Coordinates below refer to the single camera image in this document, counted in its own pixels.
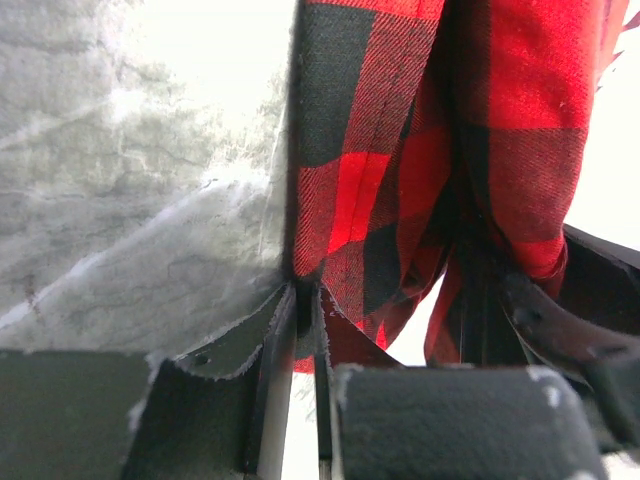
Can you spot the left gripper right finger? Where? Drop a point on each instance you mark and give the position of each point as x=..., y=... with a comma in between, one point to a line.
x=378, y=419

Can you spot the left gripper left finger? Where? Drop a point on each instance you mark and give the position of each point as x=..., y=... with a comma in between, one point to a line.
x=219, y=412

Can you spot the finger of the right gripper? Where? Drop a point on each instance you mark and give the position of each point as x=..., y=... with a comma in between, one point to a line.
x=590, y=334

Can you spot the red black plaid shirt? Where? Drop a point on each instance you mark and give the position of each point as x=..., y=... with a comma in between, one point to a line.
x=423, y=120

